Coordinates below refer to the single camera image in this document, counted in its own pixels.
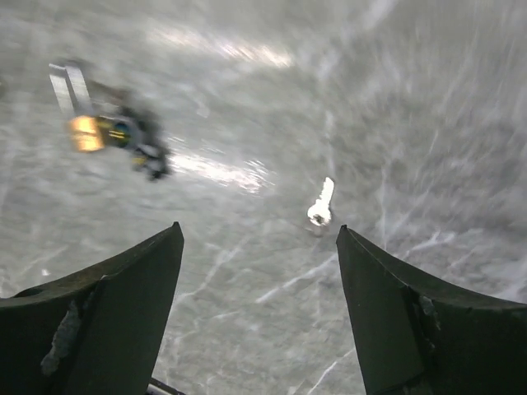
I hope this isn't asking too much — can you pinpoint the black key bunch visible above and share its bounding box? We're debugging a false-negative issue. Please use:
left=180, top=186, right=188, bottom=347
left=97, top=85, right=170, bottom=181

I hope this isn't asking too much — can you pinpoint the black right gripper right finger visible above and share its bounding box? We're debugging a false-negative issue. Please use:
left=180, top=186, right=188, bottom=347
left=336, top=227, right=526, bottom=394

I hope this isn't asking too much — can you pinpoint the small brass padlock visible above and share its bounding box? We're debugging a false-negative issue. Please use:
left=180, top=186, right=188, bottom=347
left=49, top=61, right=105, bottom=152

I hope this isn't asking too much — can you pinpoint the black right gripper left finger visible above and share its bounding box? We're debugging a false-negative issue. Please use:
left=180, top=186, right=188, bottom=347
left=1, top=224, right=184, bottom=395

